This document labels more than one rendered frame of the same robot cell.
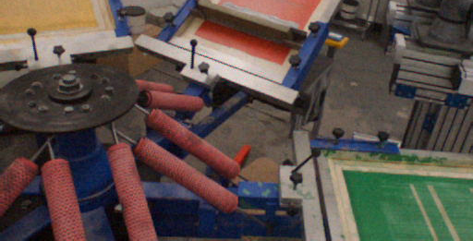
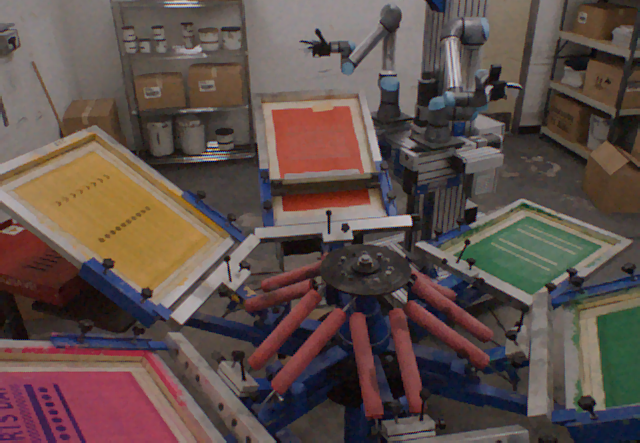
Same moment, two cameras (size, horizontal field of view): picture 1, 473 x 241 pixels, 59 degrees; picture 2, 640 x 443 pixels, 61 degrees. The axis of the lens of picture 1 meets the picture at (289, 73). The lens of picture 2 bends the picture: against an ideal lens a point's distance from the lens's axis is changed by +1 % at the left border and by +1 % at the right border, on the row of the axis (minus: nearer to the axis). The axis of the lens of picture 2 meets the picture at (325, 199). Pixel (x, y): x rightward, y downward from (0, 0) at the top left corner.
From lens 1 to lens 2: 1.49 m
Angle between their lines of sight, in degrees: 28
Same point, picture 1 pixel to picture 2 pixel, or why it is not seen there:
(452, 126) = (445, 202)
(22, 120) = (379, 289)
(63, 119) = (393, 278)
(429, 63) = (435, 161)
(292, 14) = (346, 163)
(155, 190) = not seen: hidden behind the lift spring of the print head
